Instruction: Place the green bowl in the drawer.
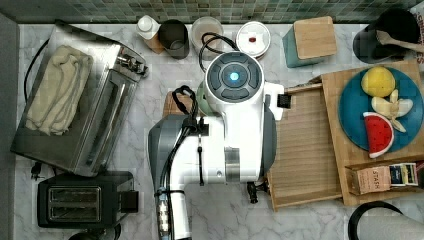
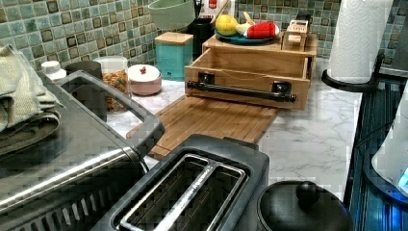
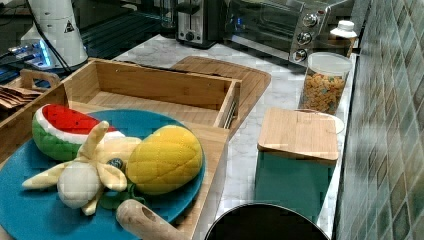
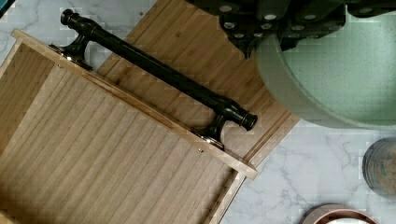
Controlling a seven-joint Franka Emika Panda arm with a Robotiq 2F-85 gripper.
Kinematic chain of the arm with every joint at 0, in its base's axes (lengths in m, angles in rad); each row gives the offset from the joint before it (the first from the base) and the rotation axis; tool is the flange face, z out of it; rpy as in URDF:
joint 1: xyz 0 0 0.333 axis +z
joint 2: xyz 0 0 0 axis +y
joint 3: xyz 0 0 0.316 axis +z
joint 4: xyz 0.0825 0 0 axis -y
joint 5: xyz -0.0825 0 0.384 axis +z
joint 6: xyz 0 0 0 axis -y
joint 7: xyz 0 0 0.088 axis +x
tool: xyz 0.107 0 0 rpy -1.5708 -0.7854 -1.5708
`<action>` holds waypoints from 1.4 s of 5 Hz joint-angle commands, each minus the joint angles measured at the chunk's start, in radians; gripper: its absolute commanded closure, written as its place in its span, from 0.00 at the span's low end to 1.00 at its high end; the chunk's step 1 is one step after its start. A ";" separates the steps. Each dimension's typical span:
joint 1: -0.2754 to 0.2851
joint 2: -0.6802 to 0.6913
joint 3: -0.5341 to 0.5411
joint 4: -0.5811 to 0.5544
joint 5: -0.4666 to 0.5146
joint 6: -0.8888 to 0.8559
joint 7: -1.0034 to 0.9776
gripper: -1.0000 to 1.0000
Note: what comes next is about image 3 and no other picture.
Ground plush watermelon slice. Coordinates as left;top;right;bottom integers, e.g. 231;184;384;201
31;103;126;162

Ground brown bottle white cap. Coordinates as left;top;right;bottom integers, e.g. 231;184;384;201
328;20;357;58

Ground bamboo cutting board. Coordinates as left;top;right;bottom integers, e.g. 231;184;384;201
172;56;271;137

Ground brown paper napkins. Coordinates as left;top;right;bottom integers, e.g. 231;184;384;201
0;86;42;109

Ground silver toaster oven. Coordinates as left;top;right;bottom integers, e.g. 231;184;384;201
225;0;353;65

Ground wooden tray handle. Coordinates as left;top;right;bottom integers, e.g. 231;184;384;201
116;199;190;240

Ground wooden napkin holder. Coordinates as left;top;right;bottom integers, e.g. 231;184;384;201
7;69;60;92

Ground black round pot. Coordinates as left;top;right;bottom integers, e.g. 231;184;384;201
204;203;330;240

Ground clear cereal jar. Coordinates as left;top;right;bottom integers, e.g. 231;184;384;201
299;52;352;115

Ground silver toaster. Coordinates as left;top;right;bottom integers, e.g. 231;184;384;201
176;0;226;49

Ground plush yellow pineapple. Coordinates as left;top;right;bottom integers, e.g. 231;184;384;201
126;125;203;195

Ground open bamboo drawer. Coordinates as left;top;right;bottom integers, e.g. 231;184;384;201
63;59;241;129

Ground blue round plate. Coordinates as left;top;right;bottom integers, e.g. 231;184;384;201
0;110;206;240

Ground teal canister with bamboo lid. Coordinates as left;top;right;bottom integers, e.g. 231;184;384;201
254;107;339;221

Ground plush peeled banana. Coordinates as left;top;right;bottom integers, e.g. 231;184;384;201
22;121;142;216

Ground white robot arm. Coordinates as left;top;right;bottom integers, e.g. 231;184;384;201
21;0;88;70

